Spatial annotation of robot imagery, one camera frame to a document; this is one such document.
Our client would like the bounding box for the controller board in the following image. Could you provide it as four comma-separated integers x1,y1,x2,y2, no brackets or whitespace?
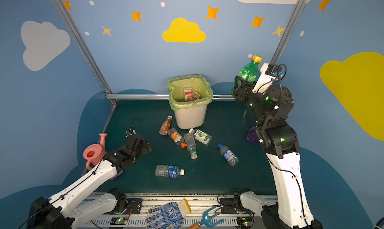
236,217,254,229
110,218,128,226

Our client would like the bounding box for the green white label bottle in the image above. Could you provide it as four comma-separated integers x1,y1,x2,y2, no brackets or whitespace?
189,128,212,146

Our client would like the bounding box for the right controller board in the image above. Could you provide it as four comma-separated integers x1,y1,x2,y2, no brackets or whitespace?
236,217,254,229

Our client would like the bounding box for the pink watering can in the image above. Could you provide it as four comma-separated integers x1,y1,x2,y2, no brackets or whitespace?
83,134,107,171

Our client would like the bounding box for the teal garden hand fork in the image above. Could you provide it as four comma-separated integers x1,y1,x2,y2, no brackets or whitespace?
184,206,224,229

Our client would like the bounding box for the orange label clear bottle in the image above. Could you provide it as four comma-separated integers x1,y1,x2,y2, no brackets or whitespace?
168,128,187,149

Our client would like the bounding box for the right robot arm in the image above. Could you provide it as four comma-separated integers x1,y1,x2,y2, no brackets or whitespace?
233,76,323,229

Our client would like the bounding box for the purple pink toy shovel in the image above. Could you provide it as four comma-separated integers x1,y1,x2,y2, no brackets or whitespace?
109,170,124,181

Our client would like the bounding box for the brown Nescafe coffee bottle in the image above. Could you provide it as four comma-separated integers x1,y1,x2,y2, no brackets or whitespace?
159,116,173,136

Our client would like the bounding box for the left controller board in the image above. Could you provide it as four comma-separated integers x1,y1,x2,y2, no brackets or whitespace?
110,218,128,226

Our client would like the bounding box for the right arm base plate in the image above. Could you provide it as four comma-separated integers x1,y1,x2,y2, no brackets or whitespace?
218,197,239,214

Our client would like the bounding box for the blue dotted work glove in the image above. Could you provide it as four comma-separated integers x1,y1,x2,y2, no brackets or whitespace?
146,199,192,229

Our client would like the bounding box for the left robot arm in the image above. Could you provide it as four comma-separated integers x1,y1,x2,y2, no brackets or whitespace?
24,134,152,229

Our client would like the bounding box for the blue label clear bottle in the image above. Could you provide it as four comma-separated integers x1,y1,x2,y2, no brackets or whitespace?
155,165,185,178

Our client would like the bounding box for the green bin liner bag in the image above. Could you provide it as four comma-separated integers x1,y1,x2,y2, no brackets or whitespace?
167,75,214,111

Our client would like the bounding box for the green plastic bottle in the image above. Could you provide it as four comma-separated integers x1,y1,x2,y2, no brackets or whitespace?
238,55,263,83

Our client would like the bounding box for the white plastic waste bin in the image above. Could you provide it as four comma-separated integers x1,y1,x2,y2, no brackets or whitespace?
174,105,208,130

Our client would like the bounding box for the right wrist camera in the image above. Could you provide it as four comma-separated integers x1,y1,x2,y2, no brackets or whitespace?
253,63,280,94

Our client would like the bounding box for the pink label square bottle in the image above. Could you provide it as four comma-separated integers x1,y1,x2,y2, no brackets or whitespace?
184,87,193,101

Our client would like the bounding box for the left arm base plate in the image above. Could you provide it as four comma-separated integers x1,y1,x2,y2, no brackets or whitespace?
105,198,143,215

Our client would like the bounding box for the clear bottle white label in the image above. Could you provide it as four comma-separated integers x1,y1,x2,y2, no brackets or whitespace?
184,133,198,160

